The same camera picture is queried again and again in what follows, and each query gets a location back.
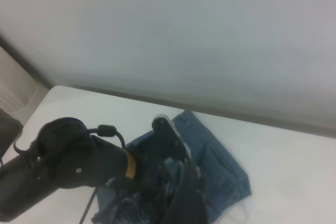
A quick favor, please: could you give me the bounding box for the blue denim shorts basketball print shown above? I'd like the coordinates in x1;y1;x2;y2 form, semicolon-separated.
91;110;253;224

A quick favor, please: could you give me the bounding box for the black left wrist camera cable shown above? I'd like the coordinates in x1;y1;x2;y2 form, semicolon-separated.
78;124;125;224

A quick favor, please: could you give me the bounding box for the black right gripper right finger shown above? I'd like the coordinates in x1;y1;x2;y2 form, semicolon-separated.
183;159;207;224

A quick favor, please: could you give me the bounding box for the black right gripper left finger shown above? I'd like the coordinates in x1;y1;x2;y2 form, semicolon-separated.
162;159;191;224

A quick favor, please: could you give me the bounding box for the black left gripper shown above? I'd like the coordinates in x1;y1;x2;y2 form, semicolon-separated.
132;140;184;198

